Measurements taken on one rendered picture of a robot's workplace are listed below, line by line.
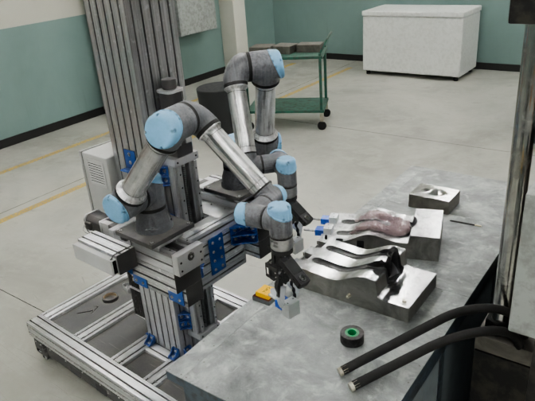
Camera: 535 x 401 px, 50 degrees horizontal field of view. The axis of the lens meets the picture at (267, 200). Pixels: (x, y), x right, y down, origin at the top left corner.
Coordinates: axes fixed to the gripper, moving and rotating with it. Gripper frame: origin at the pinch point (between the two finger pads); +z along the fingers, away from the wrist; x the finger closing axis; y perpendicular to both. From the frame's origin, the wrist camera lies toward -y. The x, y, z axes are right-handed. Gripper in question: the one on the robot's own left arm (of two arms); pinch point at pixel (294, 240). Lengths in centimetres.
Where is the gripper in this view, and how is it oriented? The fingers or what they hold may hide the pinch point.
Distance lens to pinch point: 230.9
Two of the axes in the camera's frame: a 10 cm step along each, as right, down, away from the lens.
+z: 0.7, 8.8, 4.8
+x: -7.0, 3.8, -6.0
